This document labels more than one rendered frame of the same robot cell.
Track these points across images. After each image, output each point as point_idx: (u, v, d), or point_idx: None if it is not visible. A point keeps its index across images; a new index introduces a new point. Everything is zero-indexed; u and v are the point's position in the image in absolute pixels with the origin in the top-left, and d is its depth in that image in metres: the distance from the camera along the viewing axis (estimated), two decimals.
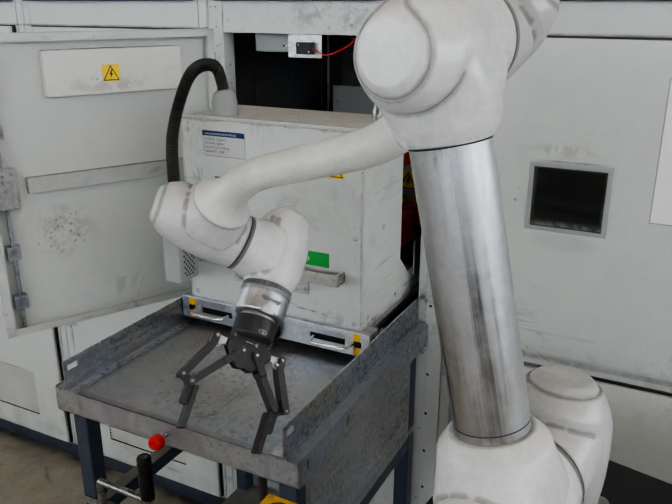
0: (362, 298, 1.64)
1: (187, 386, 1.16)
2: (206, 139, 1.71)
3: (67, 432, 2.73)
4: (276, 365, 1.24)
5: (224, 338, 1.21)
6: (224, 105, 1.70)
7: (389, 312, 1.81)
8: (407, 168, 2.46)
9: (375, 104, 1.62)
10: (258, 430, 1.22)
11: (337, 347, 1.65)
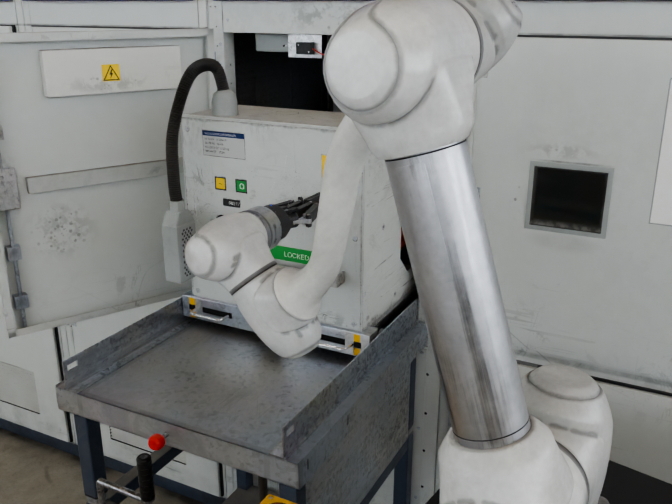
0: (362, 298, 1.64)
1: None
2: (206, 139, 1.71)
3: (67, 432, 2.73)
4: (303, 225, 1.47)
5: None
6: (224, 105, 1.70)
7: (389, 312, 1.81)
8: None
9: None
10: (313, 198, 1.58)
11: (337, 348, 1.65)
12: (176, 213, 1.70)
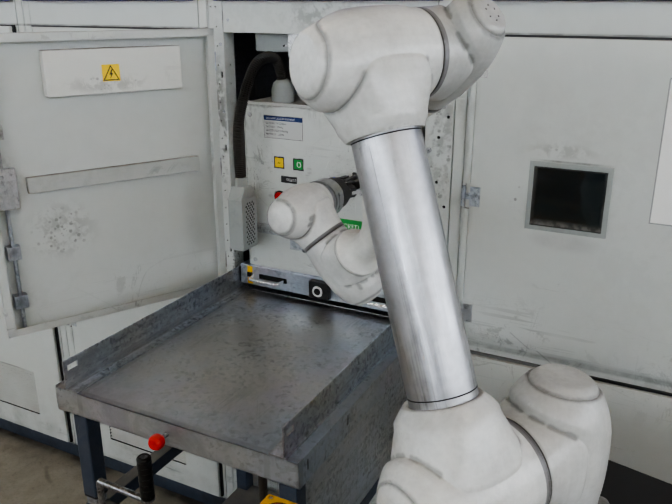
0: None
1: None
2: (267, 123, 1.94)
3: (67, 432, 2.73)
4: (360, 195, 1.69)
5: None
6: (283, 93, 1.93)
7: None
8: None
9: None
10: None
11: (384, 306, 1.88)
12: (241, 188, 1.92)
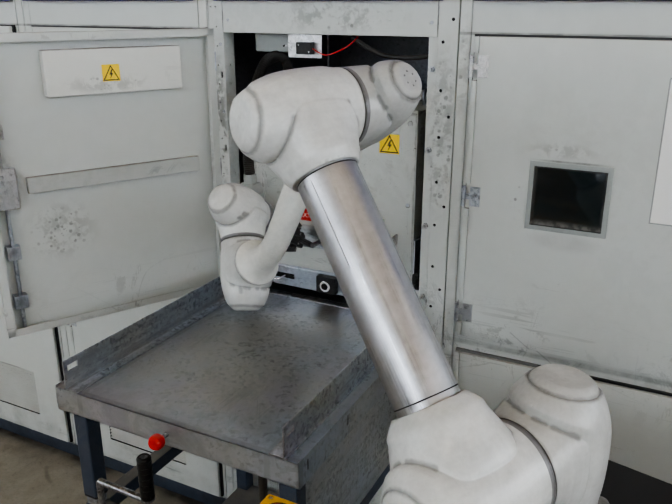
0: (412, 257, 1.90)
1: None
2: None
3: (67, 432, 2.73)
4: None
5: None
6: None
7: None
8: None
9: (424, 90, 1.88)
10: (304, 241, 1.96)
11: None
12: (250, 185, 1.96)
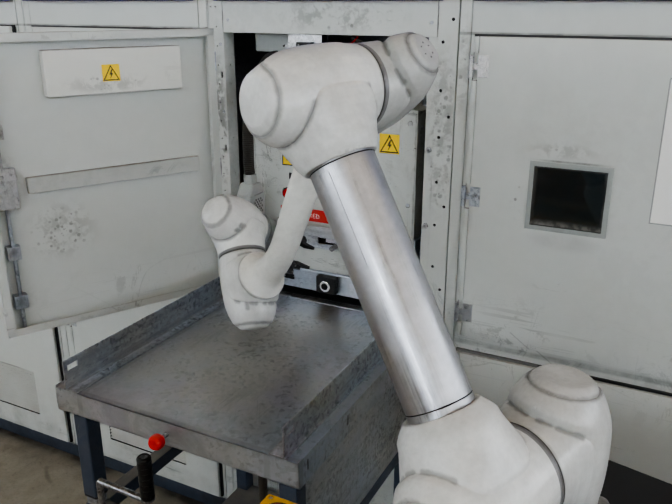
0: None
1: None
2: None
3: (67, 432, 2.73)
4: None
5: None
6: None
7: None
8: None
9: None
10: (302, 263, 1.85)
11: None
12: (250, 185, 1.96)
